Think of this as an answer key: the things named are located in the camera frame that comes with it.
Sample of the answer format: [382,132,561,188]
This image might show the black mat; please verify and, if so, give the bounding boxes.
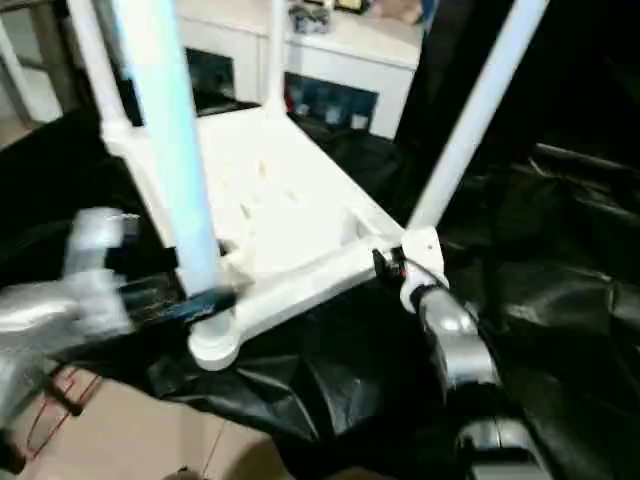
[0,107,640,480]

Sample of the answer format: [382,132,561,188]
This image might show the black metal rack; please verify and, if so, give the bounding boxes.
[44,369,101,416]

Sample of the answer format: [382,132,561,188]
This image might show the white glass-door cabinet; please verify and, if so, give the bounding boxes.
[164,0,424,139]

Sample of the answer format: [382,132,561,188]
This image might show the black metal bar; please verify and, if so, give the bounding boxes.
[534,144,640,174]

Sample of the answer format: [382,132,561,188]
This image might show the white pole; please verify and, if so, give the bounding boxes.
[0,24,31,121]

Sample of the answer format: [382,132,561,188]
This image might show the black backdrop cloth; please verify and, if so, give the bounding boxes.
[394,0,640,151]

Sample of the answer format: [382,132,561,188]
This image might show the red wire hanger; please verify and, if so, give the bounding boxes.
[27,369,96,456]

